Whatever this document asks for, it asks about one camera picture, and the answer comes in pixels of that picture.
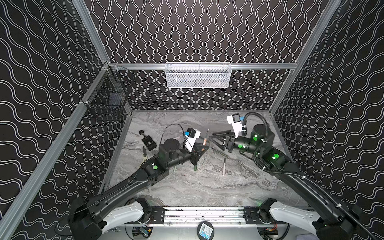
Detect pink pen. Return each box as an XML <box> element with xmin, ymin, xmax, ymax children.
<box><xmin>222</xmin><ymin>157</ymin><xmax>227</xmax><ymax>176</ymax></box>

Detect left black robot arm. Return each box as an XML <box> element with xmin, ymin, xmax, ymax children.
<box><xmin>55</xmin><ymin>139</ymin><xmax>209</xmax><ymax>240</ymax></box>

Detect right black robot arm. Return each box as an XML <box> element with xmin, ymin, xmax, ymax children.
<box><xmin>209</xmin><ymin>123</ymin><xmax>376</xmax><ymax>240</ymax></box>

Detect dark green pen middle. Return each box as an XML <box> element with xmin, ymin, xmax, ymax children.
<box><xmin>212</xmin><ymin>149</ymin><xmax>229</xmax><ymax>158</ymax></box>

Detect small black clamp vise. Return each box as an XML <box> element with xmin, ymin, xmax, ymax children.
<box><xmin>139</xmin><ymin>130</ymin><xmax>157</xmax><ymax>151</ymax></box>

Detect round black labelled disc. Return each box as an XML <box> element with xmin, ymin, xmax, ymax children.
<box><xmin>197</xmin><ymin>221</ymin><xmax>215</xmax><ymax>240</ymax></box>

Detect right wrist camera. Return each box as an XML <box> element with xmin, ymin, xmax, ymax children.
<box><xmin>227</xmin><ymin>114</ymin><xmax>247</xmax><ymax>139</ymax></box>

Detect yellow handled scissors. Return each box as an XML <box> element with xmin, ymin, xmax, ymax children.
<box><xmin>140</xmin><ymin>146</ymin><xmax>148</xmax><ymax>169</ymax></box>

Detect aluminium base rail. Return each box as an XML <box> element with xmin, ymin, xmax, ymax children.
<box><xmin>125</xmin><ymin>206</ymin><xmax>307</xmax><ymax>227</ymax></box>

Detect white wire mesh basket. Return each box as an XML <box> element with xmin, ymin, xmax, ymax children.
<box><xmin>165</xmin><ymin>62</ymin><xmax>232</xmax><ymax>89</ymax></box>

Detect black wire basket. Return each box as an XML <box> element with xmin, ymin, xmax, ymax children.
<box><xmin>85</xmin><ymin>66</ymin><xmax>137</xmax><ymax>122</ymax></box>

